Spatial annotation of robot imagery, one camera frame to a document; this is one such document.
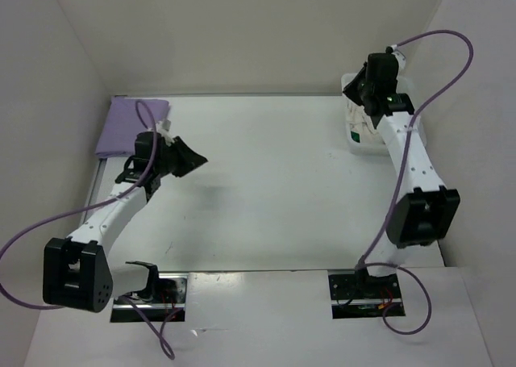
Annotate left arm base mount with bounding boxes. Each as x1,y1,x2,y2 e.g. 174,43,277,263
110,273,188,323

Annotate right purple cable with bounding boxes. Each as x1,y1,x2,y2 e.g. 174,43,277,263
354,29,474,335

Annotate purple cable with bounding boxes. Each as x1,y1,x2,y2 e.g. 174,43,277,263
0,99,185,361
354,29,474,335

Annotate green t shirt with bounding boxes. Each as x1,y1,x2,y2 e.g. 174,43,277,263
350,131,360,143

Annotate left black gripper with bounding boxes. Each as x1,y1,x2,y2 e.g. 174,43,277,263
154,136,207,177

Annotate white plastic basket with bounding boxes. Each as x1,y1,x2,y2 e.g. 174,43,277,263
343,75,422,156

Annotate cream white t shirt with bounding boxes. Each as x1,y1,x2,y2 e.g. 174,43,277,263
346,101,383,144

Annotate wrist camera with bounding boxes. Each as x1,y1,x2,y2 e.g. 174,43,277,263
156,119,174,145
385,44,406,71

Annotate purple t shirt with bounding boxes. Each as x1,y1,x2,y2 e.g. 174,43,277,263
95,96,150,159

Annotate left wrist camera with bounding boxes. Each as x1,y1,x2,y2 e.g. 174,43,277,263
156,119,174,145

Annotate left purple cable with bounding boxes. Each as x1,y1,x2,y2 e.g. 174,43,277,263
0,99,185,361

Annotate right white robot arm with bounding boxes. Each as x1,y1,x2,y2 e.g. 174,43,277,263
343,52,460,297

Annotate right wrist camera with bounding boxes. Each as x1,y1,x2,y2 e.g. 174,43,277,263
385,44,406,71

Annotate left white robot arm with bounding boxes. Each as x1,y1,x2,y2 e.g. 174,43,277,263
43,131,208,313

